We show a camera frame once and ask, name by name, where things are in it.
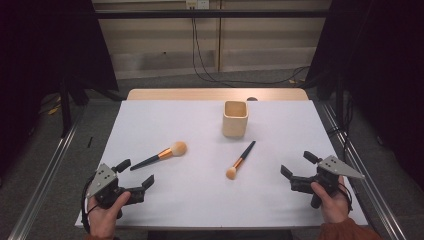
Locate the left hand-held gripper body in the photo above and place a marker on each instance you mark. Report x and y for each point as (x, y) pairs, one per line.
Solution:
(103, 180)

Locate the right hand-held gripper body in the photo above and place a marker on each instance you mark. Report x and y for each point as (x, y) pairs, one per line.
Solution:
(333, 166)

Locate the large round makeup brush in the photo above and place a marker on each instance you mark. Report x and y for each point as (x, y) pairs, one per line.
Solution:
(178, 148)

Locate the small makeup brush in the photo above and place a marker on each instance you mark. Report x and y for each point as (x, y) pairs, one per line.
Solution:
(245, 155)

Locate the beige square brush holder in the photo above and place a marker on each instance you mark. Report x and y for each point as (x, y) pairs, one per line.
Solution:
(235, 128)

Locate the person's left hand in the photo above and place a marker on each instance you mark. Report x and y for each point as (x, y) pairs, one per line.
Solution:
(103, 220)

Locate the person's right hand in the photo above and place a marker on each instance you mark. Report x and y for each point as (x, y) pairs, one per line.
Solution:
(336, 206)

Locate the white table mat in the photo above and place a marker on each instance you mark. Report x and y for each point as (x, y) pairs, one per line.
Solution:
(200, 200)

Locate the black metal stand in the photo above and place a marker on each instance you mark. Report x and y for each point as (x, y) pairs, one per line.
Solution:
(65, 110)

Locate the dark round table grommet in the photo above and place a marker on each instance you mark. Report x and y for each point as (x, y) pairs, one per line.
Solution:
(252, 99)

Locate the yellow floor tape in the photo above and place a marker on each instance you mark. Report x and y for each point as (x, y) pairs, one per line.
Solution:
(53, 110)

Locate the light wooden table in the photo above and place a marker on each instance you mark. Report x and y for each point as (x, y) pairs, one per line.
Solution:
(200, 94)

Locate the black curtain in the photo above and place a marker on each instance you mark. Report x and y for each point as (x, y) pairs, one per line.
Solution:
(43, 43)
(383, 66)

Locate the black horizontal bar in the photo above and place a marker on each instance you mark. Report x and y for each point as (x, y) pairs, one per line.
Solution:
(166, 14)

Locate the aluminium floor rail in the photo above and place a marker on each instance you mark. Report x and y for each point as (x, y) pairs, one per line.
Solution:
(50, 170)
(360, 166)

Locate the beige vertical wall strip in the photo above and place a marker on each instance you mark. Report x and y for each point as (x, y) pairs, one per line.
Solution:
(219, 40)

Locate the white wall socket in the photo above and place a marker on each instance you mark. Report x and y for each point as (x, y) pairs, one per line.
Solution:
(197, 4)

